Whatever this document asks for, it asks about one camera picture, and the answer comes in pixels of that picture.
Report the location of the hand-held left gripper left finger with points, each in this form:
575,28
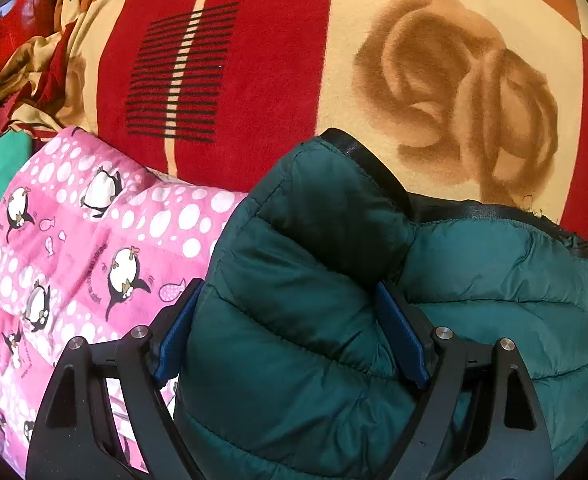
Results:
173,340

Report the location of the dark green puffer jacket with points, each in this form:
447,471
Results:
294,285

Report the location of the red cream rose print blanket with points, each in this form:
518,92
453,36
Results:
284,60

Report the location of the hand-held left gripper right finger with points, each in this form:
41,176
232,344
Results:
401,332

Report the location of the pink penguin print blanket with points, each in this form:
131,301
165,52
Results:
98,240

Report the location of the bright green cloth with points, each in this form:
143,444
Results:
1,175

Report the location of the red shiny cloth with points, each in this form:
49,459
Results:
8,35

